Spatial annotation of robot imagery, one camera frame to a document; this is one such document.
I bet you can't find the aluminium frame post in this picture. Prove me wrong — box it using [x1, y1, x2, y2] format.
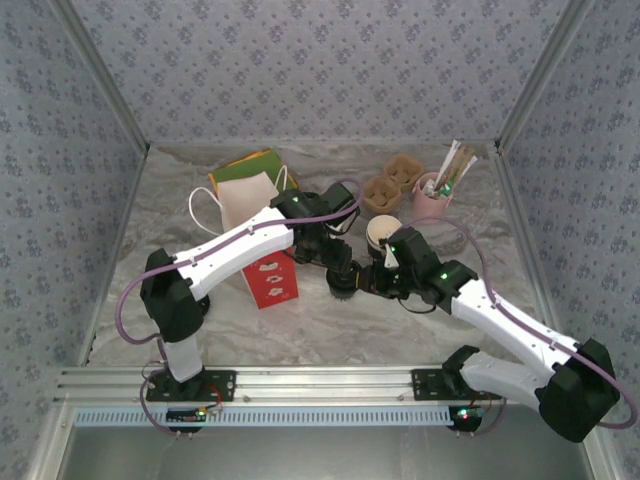
[494, 0, 596, 154]
[49, 0, 152, 154]

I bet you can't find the pink holder cup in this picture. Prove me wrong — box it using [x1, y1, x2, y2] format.
[412, 172, 455, 220]

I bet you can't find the controller board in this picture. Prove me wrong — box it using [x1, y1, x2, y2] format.
[165, 407, 209, 425]
[448, 405, 487, 426]

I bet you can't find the right controller board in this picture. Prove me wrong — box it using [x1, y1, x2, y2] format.
[448, 405, 487, 426]

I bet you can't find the grey metal panel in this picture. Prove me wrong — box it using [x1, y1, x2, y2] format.
[54, 423, 596, 480]

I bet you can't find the black right camera cable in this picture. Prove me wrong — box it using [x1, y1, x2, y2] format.
[398, 294, 440, 316]

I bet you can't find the red white paper bag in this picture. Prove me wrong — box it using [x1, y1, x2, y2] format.
[188, 164, 300, 310]

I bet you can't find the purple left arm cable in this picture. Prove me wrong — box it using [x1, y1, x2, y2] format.
[115, 178, 362, 439]

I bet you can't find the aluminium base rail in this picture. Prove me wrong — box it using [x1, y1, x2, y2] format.
[49, 363, 600, 406]

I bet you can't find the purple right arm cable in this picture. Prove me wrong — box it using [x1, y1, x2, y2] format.
[407, 217, 640, 437]

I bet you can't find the light blue slotted cable duct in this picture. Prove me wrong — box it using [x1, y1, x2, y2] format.
[73, 404, 456, 428]

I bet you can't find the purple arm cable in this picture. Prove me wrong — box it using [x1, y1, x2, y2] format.
[407, 217, 640, 437]
[115, 178, 362, 439]

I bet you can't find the white wrapped straw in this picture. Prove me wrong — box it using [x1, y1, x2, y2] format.
[449, 154, 480, 191]
[437, 139, 461, 187]

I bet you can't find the left controller board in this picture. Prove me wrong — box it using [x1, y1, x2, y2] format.
[165, 407, 209, 425]

